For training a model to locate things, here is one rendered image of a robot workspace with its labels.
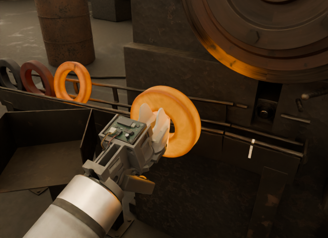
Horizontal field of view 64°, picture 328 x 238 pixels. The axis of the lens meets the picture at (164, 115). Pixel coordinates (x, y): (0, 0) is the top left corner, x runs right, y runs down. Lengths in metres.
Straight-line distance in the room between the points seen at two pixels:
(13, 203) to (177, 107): 1.32
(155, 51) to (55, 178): 0.48
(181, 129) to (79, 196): 0.23
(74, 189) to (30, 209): 1.22
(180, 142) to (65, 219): 0.26
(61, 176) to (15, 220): 0.82
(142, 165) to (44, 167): 0.46
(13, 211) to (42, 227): 1.25
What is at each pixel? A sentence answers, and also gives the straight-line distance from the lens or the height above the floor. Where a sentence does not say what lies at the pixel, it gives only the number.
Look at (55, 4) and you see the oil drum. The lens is 3.27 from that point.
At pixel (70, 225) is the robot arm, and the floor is 0.83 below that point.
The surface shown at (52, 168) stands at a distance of 0.84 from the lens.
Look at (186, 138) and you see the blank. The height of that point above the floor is 0.82.
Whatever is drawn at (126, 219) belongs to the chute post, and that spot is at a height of 0.01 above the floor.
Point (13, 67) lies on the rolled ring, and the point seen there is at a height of 0.72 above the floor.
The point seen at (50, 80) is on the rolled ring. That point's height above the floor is 0.70.
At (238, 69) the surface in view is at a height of 0.90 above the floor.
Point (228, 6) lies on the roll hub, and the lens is 0.54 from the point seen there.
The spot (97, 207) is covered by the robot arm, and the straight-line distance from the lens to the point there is 0.39.
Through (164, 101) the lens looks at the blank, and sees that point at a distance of 0.51.
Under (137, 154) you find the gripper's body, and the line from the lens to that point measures 0.42.
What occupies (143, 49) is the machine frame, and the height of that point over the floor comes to 0.87.
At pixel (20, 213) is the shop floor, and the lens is 1.62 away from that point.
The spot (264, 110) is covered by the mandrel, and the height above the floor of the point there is 0.75.
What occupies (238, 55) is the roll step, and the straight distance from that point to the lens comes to 0.63.
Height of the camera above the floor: 1.12
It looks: 30 degrees down
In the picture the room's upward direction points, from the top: straight up
